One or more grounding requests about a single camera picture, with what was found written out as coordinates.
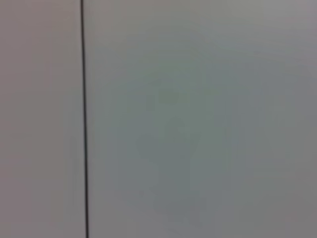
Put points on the thin dark panel seam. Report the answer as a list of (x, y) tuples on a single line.
[(84, 119)]

